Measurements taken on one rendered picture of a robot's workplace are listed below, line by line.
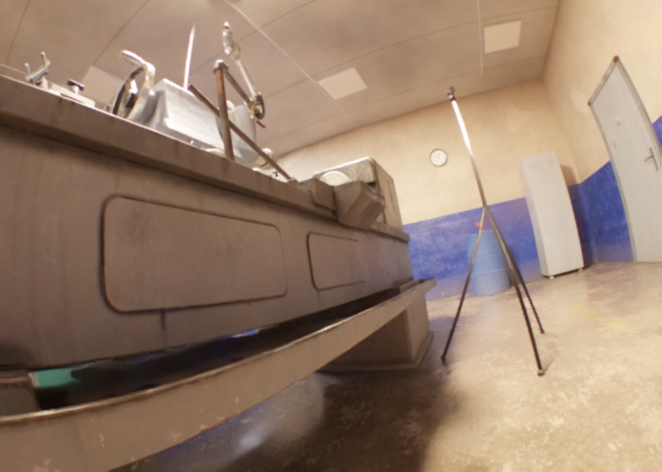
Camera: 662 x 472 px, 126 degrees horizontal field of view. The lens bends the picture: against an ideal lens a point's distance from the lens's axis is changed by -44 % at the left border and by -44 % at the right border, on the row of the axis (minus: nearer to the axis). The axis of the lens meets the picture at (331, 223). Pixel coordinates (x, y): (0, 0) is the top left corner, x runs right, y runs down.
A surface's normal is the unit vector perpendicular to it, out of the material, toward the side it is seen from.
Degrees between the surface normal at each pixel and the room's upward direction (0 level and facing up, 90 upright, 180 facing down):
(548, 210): 90
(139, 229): 90
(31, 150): 90
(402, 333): 90
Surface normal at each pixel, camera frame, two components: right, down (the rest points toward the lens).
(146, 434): 0.89, -0.22
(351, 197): -0.44, -0.11
